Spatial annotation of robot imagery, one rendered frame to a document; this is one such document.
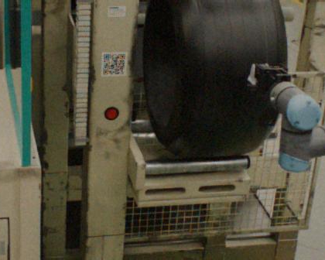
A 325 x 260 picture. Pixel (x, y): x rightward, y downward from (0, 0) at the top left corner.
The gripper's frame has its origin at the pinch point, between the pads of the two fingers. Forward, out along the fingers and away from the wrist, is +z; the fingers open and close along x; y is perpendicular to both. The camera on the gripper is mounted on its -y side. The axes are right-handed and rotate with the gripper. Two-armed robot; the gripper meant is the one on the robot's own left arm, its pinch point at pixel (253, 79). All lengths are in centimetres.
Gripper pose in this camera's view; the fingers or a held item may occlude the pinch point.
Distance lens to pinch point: 219.3
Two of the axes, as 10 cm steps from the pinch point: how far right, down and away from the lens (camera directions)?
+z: -2.0, -3.6, 9.1
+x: -9.8, 0.4, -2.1
